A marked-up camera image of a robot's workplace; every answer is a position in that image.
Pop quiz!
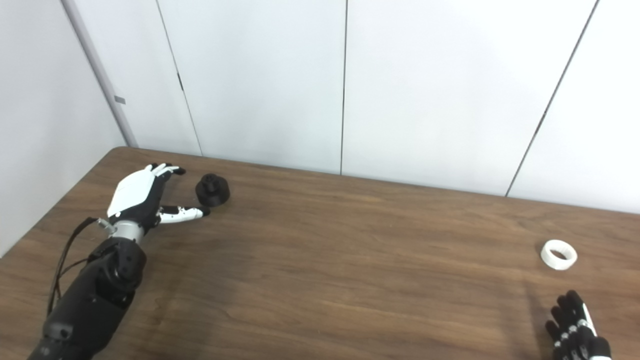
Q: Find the round black plastic part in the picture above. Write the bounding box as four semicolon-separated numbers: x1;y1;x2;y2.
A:
195;173;231;207

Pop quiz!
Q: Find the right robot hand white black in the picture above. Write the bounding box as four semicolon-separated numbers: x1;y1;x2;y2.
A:
545;290;613;360

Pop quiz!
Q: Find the white plastic ring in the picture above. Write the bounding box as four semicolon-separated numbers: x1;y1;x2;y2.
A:
540;239;578;271

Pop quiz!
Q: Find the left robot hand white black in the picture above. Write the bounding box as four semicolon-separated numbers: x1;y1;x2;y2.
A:
106;163;211;233

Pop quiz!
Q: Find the gray wall corner trim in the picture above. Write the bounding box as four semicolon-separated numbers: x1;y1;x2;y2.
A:
60;0;139;148

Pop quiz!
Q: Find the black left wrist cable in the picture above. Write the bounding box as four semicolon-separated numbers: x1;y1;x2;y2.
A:
47;216;110;317

